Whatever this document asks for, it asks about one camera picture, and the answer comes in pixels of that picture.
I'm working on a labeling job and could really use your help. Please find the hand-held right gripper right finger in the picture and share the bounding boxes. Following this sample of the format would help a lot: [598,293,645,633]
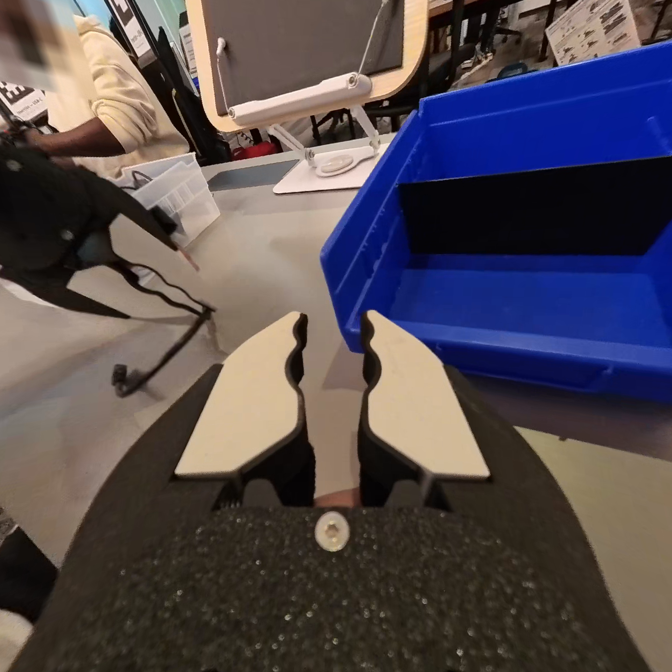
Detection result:
[358,310,492,508]

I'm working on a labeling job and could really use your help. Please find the white folding stand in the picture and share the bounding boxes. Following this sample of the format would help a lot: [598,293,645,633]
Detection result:
[215,0,398,196]

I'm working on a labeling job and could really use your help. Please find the grey desk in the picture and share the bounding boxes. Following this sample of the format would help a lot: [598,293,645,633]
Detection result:
[0,134,672,672]

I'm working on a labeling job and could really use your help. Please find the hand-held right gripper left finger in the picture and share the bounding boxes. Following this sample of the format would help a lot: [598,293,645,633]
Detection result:
[174,311,317,507]

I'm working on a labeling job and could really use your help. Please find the printed marker sign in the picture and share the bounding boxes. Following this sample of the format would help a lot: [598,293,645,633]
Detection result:
[107,0,154,58]

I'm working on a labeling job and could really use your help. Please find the person's dark clothing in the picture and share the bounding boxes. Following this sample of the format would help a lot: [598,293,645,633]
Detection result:
[0,525,58,624]

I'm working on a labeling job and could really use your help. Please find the cream cloth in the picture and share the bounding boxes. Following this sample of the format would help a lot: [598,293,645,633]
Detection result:
[0,609,33,665]

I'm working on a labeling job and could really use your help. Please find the printed instruction sheet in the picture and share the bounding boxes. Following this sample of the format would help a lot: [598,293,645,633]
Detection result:
[545,0,641,66]

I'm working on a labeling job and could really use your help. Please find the blue plastic bin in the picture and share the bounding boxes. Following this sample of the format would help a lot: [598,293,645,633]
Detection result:
[320,42,672,403]

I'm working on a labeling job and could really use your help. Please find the another person's forearm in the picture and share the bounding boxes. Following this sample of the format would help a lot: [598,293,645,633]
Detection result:
[23,115,128,158]

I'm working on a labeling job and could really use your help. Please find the dark desk cable cover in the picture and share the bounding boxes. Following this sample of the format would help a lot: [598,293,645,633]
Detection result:
[207,160,299,192]

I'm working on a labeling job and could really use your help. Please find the clear plastic bin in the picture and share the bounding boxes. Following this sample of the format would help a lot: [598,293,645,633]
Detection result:
[120,152,221,249]

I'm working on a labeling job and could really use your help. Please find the wood-framed black board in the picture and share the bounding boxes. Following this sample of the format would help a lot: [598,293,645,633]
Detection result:
[185,0,428,133]

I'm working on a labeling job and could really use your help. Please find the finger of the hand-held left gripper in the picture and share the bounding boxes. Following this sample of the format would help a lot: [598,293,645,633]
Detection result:
[67,261,216,319]
[109,217,201,272]

